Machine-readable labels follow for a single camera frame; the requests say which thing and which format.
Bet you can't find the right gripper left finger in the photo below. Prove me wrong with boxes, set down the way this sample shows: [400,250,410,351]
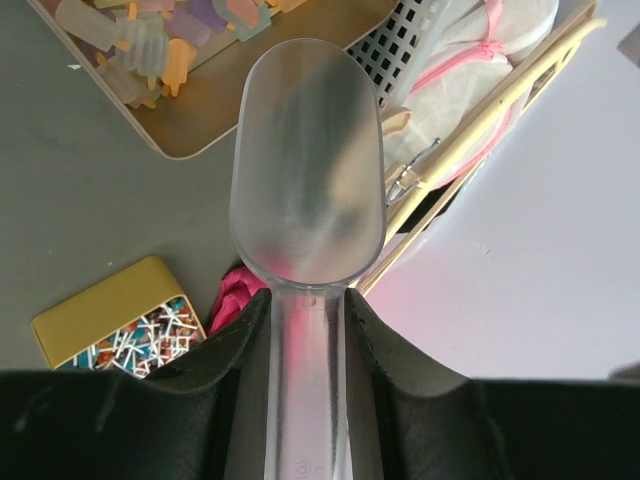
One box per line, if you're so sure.
[1,291,270,479]

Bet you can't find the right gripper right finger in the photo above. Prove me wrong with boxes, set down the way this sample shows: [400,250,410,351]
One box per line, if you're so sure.
[345,290,639,479]

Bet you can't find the clear plastic scoop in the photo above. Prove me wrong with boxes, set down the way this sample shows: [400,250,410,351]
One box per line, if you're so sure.
[230,38,386,479]

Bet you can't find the gold tin pastel gummies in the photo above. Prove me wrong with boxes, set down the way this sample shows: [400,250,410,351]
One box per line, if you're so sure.
[31,1,396,160]

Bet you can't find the gold tin wrapped candies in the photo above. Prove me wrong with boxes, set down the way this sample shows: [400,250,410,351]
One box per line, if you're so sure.
[31,256,205,379]

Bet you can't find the pink cloth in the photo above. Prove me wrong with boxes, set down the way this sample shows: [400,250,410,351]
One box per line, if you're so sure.
[206,265,268,336]

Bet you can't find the wooden clothes hanger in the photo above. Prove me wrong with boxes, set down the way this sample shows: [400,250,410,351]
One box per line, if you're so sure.
[354,5,607,295]

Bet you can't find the round white mesh bag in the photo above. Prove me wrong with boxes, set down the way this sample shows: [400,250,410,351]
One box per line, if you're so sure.
[385,0,559,166]

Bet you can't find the grey plastic basket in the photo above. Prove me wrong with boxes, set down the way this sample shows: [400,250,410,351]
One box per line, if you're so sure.
[346,0,601,251]

